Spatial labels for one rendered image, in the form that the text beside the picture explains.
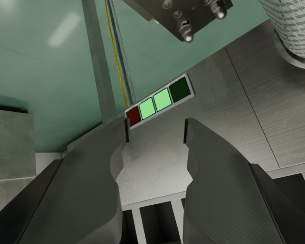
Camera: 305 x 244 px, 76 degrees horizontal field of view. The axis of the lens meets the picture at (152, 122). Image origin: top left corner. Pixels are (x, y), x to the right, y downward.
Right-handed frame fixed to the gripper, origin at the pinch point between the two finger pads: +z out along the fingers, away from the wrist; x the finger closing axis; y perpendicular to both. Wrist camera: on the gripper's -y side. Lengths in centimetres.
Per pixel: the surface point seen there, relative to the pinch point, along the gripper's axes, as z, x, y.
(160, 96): 42.7, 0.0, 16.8
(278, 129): 23.2, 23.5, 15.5
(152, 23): 192, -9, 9
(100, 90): 86, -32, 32
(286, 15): 16.2, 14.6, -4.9
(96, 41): 108, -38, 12
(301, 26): 15.7, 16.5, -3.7
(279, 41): 26.7, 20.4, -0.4
